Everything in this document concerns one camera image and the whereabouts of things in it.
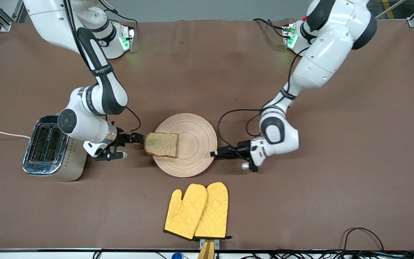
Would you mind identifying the black arm base cable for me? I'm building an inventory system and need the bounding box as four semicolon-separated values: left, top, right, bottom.
98;0;138;25
253;18;290;39

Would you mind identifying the beige chrome two-slot toaster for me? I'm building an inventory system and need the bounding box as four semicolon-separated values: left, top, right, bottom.
23;115;87;182

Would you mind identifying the small metal bracket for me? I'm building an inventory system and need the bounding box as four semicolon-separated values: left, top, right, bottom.
199;238;220;251

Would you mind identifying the brown table cover mat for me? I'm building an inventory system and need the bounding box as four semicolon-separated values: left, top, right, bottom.
0;19;414;251

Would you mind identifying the yellow quilted oven mitt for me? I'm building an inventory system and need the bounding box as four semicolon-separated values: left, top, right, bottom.
164;184;208;241
194;182;232;240

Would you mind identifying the white toaster power cord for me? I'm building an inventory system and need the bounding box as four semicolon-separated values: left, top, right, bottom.
0;129;31;139

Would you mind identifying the black looped cable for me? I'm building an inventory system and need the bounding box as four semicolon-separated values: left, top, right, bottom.
343;227;386;252

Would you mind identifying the round light wooden plate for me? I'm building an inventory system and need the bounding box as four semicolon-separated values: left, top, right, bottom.
152;113;218;178

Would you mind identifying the brown crust bread slice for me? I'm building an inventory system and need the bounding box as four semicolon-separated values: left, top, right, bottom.
144;132;179;158

